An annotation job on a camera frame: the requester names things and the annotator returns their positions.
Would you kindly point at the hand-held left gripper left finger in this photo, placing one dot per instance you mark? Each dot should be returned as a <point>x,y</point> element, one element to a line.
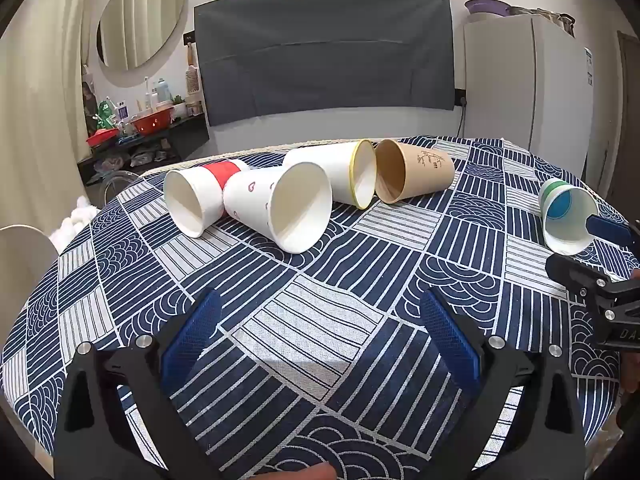
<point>192,337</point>

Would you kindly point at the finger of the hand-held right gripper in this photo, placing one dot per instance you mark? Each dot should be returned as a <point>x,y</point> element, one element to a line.
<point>575,270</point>
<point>607,230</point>

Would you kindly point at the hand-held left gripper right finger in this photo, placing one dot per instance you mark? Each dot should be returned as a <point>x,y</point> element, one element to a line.
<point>450,340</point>

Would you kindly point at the white cup green blue print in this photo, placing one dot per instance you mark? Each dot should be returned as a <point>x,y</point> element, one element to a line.
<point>565,210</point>

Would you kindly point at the white cup red band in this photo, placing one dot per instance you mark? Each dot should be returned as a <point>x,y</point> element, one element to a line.
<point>186,200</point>

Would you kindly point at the white cup heart print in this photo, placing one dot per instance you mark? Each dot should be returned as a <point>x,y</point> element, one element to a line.
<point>295,210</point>

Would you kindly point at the brown paper cup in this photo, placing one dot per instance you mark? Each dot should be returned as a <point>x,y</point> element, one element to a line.
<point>425,170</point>

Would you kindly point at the white cup yellow rim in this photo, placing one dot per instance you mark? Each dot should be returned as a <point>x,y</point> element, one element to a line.
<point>325,170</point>

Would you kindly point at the person's left hand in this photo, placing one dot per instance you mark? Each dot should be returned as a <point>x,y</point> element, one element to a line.
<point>300,473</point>

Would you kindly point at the navy white patterned tablecloth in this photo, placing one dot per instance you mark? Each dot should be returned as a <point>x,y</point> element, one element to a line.
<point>320,310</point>

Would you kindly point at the white refrigerator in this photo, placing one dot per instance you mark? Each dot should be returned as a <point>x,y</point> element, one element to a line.
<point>525,90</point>

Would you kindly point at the white fluffy cushion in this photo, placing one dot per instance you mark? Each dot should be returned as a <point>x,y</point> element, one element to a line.
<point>75,220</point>

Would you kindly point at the clear plastic chair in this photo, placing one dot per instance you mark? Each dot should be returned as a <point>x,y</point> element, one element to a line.
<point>117,185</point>

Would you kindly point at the red colander bowl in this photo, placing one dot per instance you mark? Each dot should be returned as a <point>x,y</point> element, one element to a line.
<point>152,124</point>

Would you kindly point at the small red bowl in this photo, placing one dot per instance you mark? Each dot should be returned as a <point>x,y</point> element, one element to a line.
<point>102,137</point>

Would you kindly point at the green packet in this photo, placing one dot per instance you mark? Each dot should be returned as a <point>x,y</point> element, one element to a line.
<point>106,116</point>

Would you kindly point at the purple plastic basin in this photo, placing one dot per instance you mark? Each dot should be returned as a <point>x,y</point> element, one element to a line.
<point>485,7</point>

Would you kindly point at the beige curtain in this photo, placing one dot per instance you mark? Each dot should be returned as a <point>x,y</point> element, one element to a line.
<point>35,110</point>

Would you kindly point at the dark grey screen cover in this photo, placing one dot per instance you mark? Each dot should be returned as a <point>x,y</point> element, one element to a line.
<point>325,50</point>

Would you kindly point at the black wall socket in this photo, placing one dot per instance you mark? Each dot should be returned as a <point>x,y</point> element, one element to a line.
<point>461,98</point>

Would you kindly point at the black wall shelf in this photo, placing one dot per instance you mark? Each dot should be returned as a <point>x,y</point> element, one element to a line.
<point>185,137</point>

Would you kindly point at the oval wall mirror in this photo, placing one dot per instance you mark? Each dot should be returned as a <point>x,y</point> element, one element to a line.
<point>142,20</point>

